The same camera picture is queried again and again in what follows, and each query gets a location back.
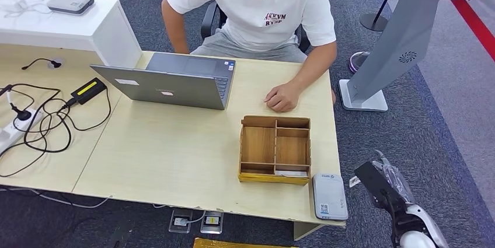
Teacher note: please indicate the black power plug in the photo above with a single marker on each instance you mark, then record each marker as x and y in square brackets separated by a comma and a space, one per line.
[23, 115]

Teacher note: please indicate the white desk leg panel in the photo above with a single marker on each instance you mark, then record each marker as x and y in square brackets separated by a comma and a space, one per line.
[305, 230]

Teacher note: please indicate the grey card reader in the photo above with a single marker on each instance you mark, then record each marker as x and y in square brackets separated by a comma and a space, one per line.
[69, 2]
[330, 196]

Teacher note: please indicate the black office chair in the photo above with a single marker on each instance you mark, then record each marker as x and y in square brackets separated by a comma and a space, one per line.
[210, 18]

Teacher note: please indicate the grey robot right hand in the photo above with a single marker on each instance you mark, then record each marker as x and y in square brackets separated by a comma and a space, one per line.
[394, 178]

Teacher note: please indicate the black adapter with yellow label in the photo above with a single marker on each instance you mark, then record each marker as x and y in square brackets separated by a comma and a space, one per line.
[89, 91]

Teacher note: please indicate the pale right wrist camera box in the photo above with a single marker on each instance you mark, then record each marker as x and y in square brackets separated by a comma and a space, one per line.
[375, 182]

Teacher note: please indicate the floor socket with yellow label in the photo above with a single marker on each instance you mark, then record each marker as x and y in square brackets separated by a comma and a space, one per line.
[212, 222]

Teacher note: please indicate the dark robot left hand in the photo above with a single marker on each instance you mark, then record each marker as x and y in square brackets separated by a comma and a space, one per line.
[120, 234]

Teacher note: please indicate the black stanchion post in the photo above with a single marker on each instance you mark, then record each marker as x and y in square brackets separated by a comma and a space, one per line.
[373, 22]

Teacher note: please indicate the wooden compartment organizer box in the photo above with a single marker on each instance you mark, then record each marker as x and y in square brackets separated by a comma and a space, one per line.
[257, 145]

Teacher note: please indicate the grey kiosk stand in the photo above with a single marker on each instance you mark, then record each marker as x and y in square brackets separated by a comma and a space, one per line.
[390, 57]

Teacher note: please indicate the person's left hand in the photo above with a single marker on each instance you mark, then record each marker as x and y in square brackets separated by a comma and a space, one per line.
[284, 97]

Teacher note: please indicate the person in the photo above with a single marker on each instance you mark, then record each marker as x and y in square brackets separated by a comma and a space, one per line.
[263, 6]

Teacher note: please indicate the white power strip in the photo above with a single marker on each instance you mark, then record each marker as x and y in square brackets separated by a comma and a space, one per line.
[15, 130]

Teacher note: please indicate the white reception counter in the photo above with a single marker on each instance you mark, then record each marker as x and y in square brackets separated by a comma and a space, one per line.
[96, 33]

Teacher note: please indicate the grey laptop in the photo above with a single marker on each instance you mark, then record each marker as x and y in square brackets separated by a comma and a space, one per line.
[170, 89]

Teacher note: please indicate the floor socket with white plug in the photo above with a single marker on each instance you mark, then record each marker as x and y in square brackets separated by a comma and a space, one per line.
[180, 221]

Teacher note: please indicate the person's left forearm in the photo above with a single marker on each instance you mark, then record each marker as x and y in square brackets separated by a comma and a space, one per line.
[315, 64]

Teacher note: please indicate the yellow package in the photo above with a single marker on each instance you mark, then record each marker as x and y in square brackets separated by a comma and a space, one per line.
[232, 244]

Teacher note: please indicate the white charger block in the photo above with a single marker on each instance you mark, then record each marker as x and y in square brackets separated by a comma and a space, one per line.
[9, 4]

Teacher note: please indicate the round silver purple base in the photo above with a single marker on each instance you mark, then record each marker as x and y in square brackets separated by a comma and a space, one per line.
[357, 62]

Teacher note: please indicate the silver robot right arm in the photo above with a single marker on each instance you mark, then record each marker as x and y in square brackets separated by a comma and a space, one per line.
[423, 227]

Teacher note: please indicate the red barrier belt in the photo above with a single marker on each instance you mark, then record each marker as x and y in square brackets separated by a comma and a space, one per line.
[475, 28]

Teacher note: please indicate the person's right forearm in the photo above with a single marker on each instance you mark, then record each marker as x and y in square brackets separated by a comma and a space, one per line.
[176, 29]

